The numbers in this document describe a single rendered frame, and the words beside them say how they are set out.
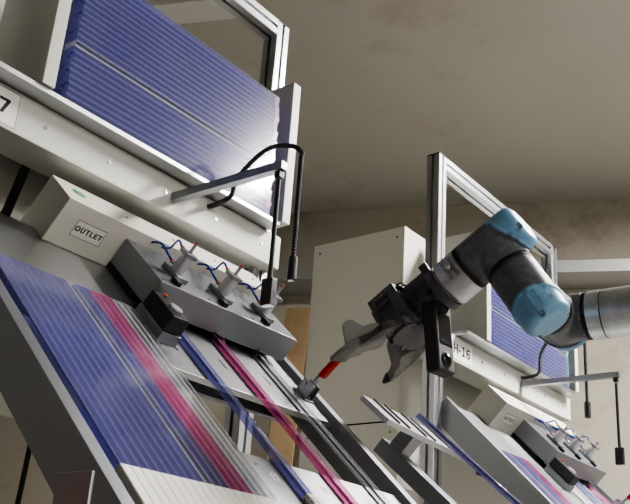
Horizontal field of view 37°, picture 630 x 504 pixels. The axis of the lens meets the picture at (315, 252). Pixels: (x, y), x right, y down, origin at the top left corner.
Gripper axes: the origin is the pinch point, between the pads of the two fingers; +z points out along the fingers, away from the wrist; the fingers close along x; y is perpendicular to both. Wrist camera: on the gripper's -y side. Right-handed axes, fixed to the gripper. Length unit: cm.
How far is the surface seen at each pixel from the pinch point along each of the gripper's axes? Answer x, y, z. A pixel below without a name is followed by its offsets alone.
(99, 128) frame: 36, 46, 5
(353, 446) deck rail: -8.0, -4.7, 10.1
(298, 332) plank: -237, 196, 118
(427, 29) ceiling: -141, 191, -33
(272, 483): 27.1, -21.4, 5.9
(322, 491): 15.3, -20.3, 6.3
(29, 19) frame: 49, 61, 1
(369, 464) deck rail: -8.0, -9.1, 9.0
